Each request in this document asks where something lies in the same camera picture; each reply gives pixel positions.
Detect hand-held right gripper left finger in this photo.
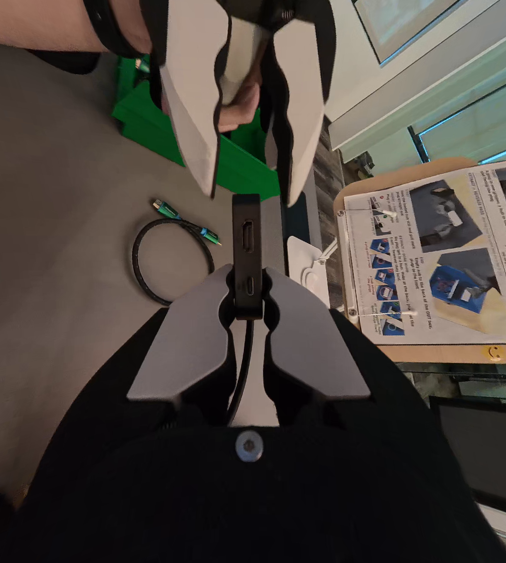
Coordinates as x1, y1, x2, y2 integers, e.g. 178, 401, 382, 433
128, 267, 238, 402

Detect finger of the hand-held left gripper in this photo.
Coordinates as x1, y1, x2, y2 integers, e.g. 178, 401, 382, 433
262, 0, 334, 209
161, 0, 234, 199

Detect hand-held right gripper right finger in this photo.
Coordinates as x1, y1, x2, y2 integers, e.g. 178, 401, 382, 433
264, 267, 372, 402

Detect thin black hub cable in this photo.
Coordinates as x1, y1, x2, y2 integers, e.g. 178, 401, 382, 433
226, 317, 259, 425

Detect black braided cable green plug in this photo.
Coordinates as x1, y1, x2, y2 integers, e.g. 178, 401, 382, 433
130, 199, 224, 308

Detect green plastic bin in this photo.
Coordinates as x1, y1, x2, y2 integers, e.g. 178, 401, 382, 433
113, 55, 282, 199

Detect dark grey usb hub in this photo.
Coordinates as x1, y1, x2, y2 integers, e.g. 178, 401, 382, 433
230, 195, 268, 320

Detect person's left forearm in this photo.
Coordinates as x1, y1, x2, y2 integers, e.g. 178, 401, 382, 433
0, 0, 117, 55

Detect person's left hand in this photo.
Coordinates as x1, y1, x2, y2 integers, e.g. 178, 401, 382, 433
216, 18, 268, 134

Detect black wristband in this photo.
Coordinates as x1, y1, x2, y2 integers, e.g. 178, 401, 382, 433
84, 0, 152, 60

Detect white stand base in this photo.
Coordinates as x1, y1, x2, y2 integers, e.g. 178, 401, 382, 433
286, 235, 338, 310

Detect instruction sheet on wooden board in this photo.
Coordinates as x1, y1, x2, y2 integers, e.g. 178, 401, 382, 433
334, 159, 506, 364

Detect black sign stand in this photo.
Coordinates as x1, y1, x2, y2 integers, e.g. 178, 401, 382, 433
429, 396, 506, 521

